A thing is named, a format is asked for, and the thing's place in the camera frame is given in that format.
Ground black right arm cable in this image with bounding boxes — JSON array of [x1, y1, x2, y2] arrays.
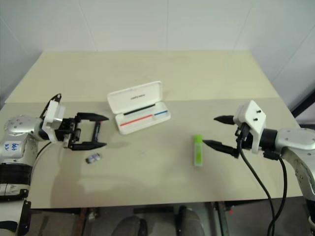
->
[[236, 122, 288, 236]]

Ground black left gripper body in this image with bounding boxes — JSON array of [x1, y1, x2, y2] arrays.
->
[[58, 117, 84, 149]]

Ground metal table frame leg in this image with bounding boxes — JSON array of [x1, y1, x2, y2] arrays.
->
[[80, 207, 99, 236], [209, 201, 234, 236]]

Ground white plastic pencil case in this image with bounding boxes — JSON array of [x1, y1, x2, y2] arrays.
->
[[107, 81, 172, 135]]

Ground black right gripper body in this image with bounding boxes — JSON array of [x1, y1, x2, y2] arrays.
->
[[235, 121, 254, 150]]

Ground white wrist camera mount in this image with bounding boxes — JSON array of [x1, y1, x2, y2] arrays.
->
[[233, 100, 268, 154], [40, 99, 67, 144]]

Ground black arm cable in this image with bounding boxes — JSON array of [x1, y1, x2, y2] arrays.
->
[[31, 92, 62, 173], [236, 122, 288, 236]]

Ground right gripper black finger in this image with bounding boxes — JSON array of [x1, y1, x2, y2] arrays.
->
[[213, 115, 238, 125], [201, 139, 240, 159]]

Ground black stand frame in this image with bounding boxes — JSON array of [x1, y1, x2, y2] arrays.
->
[[291, 86, 315, 128]]

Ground dark grey rounded shape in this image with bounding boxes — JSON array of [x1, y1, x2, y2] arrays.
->
[[115, 215, 148, 236], [176, 205, 205, 236]]

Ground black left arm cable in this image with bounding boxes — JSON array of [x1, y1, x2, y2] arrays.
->
[[31, 92, 62, 173]]

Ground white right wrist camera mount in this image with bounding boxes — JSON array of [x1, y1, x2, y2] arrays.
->
[[233, 100, 268, 154]]

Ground green glue stick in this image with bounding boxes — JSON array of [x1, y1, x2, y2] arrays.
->
[[192, 134, 204, 168]]

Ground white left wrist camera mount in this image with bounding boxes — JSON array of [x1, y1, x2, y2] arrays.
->
[[40, 99, 67, 144]]

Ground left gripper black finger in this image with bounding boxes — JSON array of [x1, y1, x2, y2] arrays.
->
[[76, 112, 110, 123], [68, 141, 108, 151]]

